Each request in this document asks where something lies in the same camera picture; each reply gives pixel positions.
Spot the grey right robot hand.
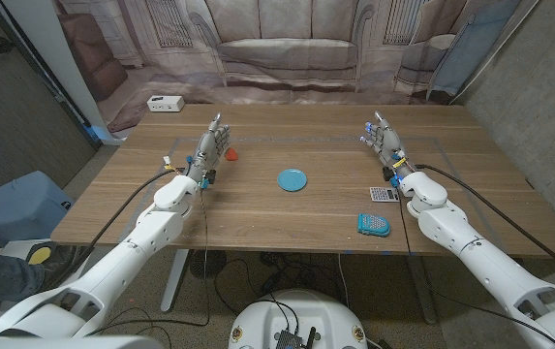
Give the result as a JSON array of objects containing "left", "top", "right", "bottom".
[{"left": 359, "top": 111, "right": 416, "bottom": 188}]

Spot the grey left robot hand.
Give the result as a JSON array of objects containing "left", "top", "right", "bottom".
[{"left": 185, "top": 112, "right": 232, "bottom": 188}]

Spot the white pocket calculator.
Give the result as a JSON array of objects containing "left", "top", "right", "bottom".
[{"left": 369, "top": 186, "right": 401, "bottom": 204}]

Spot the white power strip box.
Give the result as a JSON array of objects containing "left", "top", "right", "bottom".
[{"left": 146, "top": 94, "right": 186, "bottom": 113}]

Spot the small blue plate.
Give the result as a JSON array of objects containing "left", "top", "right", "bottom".
[{"left": 276, "top": 168, "right": 308, "bottom": 193}]

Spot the round black floor fan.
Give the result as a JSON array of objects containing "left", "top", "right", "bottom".
[{"left": 189, "top": 249, "right": 229, "bottom": 280}]

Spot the printed sofa room backdrop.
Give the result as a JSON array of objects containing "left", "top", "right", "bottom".
[{"left": 52, "top": 0, "right": 540, "bottom": 135}]

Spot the white table leg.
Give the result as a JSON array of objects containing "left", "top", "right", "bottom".
[{"left": 160, "top": 249, "right": 191, "bottom": 314}]

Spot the grey table leg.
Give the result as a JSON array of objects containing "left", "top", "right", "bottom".
[{"left": 405, "top": 255, "right": 439, "bottom": 325}]

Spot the white robot torso base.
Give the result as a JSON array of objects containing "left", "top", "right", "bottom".
[{"left": 228, "top": 289, "right": 369, "bottom": 349}]

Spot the yellow and black foot pedal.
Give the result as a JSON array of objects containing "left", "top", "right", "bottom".
[{"left": 24, "top": 241, "right": 55, "bottom": 266}]

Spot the blue-grey plastic bin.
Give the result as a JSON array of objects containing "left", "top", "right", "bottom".
[{"left": 0, "top": 170, "right": 75, "bottom": 248}]

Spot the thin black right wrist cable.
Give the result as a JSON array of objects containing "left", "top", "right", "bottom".
[{"left": 396, "top": 186, "right": 555, "bottom": 344}]

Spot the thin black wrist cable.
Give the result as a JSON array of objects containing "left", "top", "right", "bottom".
[
  {"left": 396, "top": 186, "right": 555, "bottom": 344},
  {"left": 82, "top": 186, "right": 212, "bottom": 336}
]

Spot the thin black left wrist cable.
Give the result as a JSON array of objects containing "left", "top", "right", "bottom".
[{"left": 82, "top": 186, "right": 212, "bottom": 336}]

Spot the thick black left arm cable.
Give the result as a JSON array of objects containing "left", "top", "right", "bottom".
[{"left": 39, "top": 167, "right": 184, "bottom": 292}]

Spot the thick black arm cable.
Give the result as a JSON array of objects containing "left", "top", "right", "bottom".
[
  {"left": 39, "top": 167, "right": 184, "bottom": 292},
  {"left": 415, "top": 163, "right": 555, "bottom": 285}
]

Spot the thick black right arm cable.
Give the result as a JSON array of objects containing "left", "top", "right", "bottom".
[{"left": 415, "top": 163, "right": 555, "bottom": 285}]

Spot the black floor cable bundle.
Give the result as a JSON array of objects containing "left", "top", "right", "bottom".
[{"left": 213, "top": 251, "right": 339, "bottom": 316}]

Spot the white floor cable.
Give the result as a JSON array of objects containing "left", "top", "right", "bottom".
[{"left": 337, "top": 253, "right": 352, "bottom": 309}]

